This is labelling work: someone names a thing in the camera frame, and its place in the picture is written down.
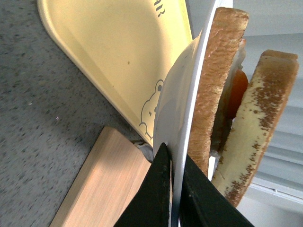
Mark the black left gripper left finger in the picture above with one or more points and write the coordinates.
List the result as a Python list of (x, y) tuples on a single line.
[(150, 206)]

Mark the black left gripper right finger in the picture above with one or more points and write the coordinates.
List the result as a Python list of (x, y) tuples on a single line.
[(202, 205)]

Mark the white round plate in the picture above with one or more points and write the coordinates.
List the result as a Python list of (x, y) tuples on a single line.
[(176, 104)]

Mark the bread slice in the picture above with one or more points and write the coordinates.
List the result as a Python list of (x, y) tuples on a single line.
[(261, 107), (224, 40)]

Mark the bamboo cutting board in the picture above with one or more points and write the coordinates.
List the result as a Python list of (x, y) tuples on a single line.
[(108, 180)]

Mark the grey curtain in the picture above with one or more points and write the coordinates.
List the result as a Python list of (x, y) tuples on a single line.
[(275, 196)]

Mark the fake fried egg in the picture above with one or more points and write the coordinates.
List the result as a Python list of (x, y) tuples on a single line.
[(233, 91)]

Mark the yellow bear serving tray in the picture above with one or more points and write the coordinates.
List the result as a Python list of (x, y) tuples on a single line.
[(124, 47)]

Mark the metal cutting board handle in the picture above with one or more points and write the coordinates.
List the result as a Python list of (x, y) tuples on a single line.
[(143, 146)]

